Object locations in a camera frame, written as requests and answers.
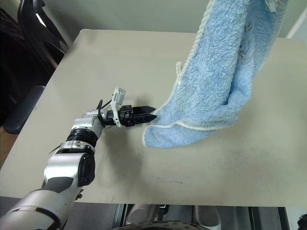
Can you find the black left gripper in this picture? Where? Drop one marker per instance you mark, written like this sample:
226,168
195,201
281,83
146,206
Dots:
126,116

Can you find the light blue terry towel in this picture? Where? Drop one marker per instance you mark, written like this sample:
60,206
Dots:
211,79

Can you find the black office chair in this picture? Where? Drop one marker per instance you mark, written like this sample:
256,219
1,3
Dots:
45,31

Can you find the grey rounded shape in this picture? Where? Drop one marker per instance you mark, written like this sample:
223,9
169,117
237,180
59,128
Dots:
207,215
141,213

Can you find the dark blue padded seat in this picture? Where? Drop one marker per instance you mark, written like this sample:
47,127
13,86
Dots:
22,112

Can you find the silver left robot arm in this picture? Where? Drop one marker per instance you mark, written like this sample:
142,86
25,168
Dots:
62,167

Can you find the black dotted rounded shape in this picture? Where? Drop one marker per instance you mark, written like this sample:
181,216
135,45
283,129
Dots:
163,226

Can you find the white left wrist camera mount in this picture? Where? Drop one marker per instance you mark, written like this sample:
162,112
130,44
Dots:
119,95

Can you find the metal table frame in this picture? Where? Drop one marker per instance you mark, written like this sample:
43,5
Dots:
266,219

